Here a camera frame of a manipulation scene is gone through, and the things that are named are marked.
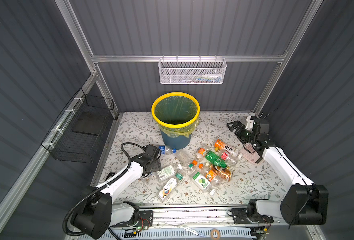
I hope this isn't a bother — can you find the green label clear bottle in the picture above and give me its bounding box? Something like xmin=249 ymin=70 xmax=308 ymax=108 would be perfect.
xmin=155 ymin=164 xmax=182 ymax=181

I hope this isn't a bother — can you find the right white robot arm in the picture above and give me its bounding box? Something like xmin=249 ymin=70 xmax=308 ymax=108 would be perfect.
xmin=227 ymin=116 xmax=329 ymax=227

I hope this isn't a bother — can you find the orange white label bottle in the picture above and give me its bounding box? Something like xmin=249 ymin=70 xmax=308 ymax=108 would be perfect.
xmin=214 ymin=139 xmax=243 ymax=159

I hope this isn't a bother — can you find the clear crushed bottle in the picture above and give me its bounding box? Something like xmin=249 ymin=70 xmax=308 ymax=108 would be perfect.
xmin=175 ymin=149 xmax=192 ymax=167

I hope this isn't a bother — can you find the white tube in basket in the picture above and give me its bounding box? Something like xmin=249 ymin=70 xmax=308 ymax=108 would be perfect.
xmin=197 ymin=74 xmax=223 ymax=82

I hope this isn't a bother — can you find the brown tea bottle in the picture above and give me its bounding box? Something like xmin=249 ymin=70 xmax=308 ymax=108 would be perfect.
xmin=206 ymin=162 xmax=233 ymax=182

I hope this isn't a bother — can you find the white wire wall basket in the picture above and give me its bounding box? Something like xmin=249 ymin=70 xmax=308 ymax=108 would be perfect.
xmin=158 ymin=57 xmax=227 ymax=85

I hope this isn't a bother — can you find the orange label bottle near lime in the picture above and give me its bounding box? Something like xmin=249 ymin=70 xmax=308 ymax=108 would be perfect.
xmin=199 ymin=162 xmax=221 ymax=184

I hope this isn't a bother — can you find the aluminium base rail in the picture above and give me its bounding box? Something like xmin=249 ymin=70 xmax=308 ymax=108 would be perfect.
xmin=74 ymin=205 xmax=316 ymax=229

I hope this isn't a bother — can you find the tape roll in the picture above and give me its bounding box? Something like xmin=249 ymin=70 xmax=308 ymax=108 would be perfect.
xmin=210 ymin=229 xmax=221 ymax=240

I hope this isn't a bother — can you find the teal bin yellow rim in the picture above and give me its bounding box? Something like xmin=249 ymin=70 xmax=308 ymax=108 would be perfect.
xmin=151 ymin=92 xmax=201 ymax=150

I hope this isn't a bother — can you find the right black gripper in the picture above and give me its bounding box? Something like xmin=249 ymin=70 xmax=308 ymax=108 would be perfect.
xmin=227 ymin=121 xmax=256 ymax=145

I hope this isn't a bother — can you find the green plastic bottle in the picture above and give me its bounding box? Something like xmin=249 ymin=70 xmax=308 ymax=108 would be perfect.
xmin=205 ymin=151 xmax=230 ymax=170

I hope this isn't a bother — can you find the lime label clear bottle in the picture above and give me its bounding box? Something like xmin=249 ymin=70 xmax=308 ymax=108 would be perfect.
xmin=188 ymin=164 xmax=216 ymax=196

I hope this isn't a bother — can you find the white colourful label bottle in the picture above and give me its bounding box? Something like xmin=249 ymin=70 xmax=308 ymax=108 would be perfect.
xmin=157 ymin=173 xmax=183 ymax=202

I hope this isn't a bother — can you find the blue label water bottle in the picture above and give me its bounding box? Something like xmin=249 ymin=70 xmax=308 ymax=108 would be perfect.
xmin=158 ymin=145 xmax=176 ymax=155

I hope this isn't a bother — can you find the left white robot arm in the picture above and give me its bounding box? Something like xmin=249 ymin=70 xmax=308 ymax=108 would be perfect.
xmin=62 ymin=142 xmax=162 ymax=240

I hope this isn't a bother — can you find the pink label clear bottle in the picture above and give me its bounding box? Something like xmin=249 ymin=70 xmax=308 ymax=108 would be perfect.
xmin=215 ymin=147 xmax=238 ymax=166

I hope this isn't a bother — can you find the orange label small bottle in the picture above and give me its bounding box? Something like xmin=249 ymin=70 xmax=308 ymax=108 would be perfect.
xmin=196 ymin=148 xmax=208 ymax=159

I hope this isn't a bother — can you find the floral table mat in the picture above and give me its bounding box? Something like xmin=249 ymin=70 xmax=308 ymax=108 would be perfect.
xmin=92 ymin=112 xmax=286 ymax=205

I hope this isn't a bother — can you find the black wire side basket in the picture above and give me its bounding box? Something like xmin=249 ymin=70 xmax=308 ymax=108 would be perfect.
xmin=41 ymin=90 xmax=116 ymax=164

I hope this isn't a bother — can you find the orange cap clear bottle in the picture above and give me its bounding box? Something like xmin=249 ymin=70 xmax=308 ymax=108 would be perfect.
xmin=188 ymin=160 xmax=204 ymax=175

